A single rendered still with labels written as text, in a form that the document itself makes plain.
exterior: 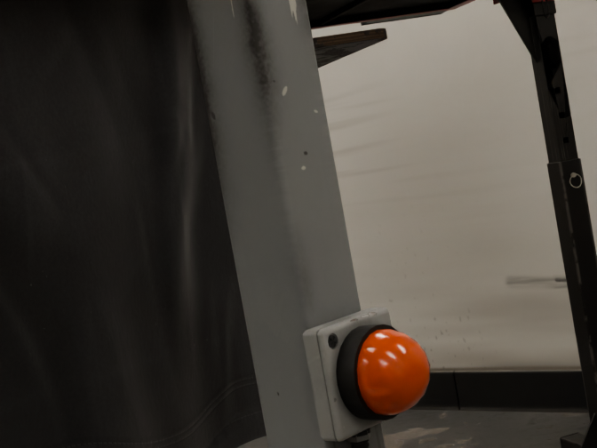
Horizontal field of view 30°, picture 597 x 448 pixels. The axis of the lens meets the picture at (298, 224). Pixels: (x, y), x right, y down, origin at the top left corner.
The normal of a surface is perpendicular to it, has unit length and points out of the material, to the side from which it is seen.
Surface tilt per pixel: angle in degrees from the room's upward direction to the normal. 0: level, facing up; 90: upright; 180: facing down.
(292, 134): 90
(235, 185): 90
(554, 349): 90
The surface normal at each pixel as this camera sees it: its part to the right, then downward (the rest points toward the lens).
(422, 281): -0.65, 0.16
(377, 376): -0.31, -0.05
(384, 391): -0.26, 0.26
